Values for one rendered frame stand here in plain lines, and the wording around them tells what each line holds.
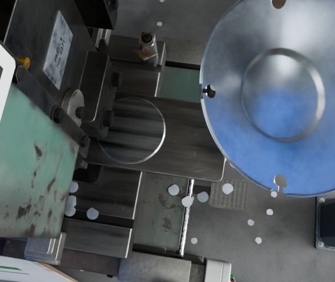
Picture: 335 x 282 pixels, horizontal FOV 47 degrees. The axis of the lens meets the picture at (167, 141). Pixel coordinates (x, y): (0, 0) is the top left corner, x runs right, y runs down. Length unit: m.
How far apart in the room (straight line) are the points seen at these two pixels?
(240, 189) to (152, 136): 0.67
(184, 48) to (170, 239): 0.42
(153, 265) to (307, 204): 0.84
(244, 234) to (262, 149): 0.88
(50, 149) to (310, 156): 0.36
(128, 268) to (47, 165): 0.50
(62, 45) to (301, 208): 1.20
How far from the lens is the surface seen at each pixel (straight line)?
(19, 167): 0.29
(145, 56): 0.75
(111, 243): 0.76
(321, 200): 1.51
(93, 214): 0.76
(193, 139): 0.69
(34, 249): 0.74
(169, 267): 0.81
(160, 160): 0.68
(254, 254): 1.47
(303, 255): 1.51
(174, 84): 0.87
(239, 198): 1.30
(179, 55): 0.91
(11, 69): 0.18
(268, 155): 0.60
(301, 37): 0.54
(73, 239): 0.77
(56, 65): 0.45
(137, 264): 0.81
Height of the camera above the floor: 1.45
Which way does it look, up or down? 75 degrees down
